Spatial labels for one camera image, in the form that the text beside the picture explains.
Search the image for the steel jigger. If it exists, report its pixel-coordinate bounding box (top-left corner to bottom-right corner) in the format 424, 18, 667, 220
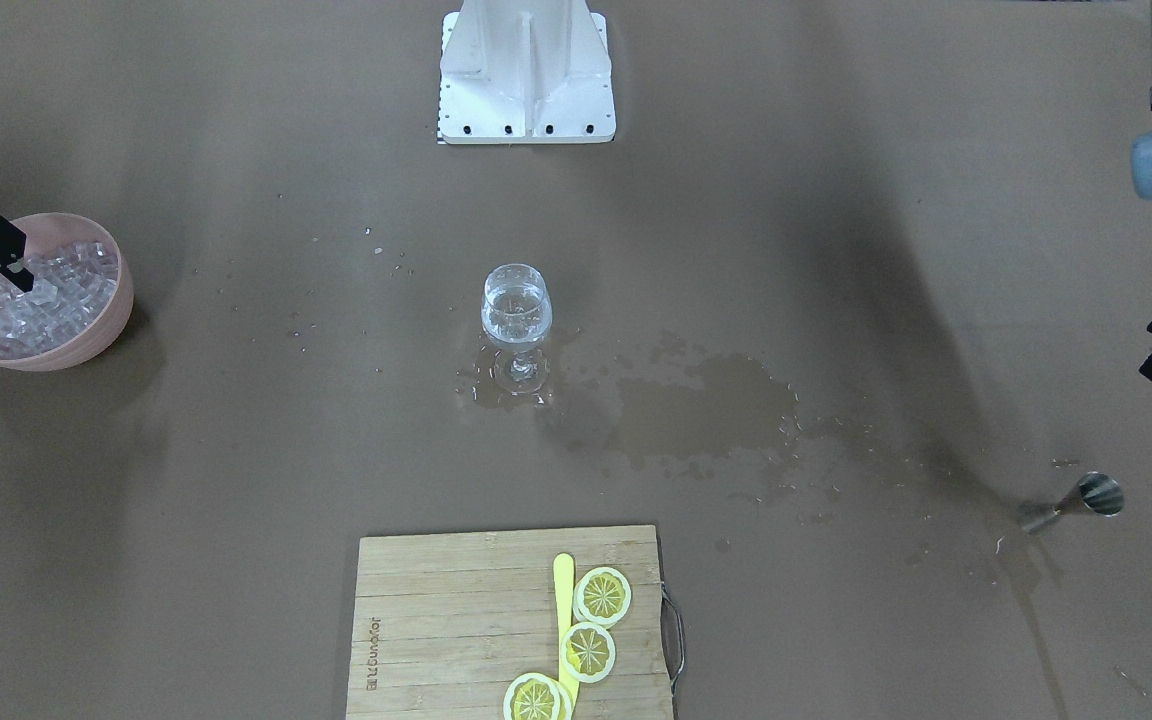
1016, 471, 1126, 536

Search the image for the clear ice cubes pile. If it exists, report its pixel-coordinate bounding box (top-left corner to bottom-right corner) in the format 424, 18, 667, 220
0, 241, 118, 361

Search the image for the clear wine glass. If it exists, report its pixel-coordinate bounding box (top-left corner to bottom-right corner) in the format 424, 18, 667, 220
480, 263, 553, 396

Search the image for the pink bowl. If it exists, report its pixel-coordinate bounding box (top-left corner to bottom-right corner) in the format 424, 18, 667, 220
0, 211, 134, 372

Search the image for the bamboo cutting board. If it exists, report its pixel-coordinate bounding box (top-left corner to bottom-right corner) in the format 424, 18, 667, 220
344, 524, 676, 719

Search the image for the lemon slice far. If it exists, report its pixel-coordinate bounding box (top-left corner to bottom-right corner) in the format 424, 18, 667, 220
573, 566, 634, 629

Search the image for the yellow plastic knife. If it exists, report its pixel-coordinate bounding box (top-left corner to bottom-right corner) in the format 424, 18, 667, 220
552, 553, 579, 719

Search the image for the lemon slice middle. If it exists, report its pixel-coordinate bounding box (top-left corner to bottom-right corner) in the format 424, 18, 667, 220
558, 621, 617, 684

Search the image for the lemon slice near edge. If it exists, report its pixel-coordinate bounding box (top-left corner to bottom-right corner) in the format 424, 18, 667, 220
500, 673, 571, 720

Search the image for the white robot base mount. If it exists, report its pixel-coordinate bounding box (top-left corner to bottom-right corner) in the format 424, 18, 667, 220
435, 1, 617, 145

